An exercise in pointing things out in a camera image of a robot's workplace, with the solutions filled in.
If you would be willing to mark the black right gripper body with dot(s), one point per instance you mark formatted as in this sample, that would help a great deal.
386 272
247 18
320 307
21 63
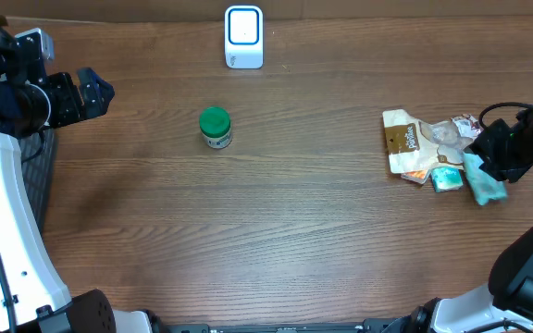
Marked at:
512 154

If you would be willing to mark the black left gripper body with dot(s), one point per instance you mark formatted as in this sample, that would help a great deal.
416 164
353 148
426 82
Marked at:
67 104

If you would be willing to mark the teal wet wipes pack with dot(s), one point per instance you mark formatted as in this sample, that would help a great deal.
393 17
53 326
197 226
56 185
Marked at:
484 187

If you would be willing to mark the teal tissue pack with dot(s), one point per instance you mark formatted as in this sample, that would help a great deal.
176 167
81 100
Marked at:
446 179

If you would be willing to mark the orange packet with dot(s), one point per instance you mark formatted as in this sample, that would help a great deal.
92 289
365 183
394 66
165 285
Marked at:
419 176

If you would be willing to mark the white brown snack pouch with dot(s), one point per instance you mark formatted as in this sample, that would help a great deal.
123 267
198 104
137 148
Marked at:
415 145

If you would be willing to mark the green lid seasoning jar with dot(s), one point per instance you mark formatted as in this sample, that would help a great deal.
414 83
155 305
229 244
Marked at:
215 125

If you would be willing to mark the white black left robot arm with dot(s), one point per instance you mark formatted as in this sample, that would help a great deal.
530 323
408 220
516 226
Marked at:
33 297

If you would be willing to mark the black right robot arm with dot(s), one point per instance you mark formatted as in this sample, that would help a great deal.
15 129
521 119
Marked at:
506 301

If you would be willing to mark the grey plastic mesh basket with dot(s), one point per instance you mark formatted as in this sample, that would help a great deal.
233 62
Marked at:
38 154

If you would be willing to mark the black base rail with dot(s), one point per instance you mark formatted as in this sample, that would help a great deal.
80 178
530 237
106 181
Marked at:
372 325

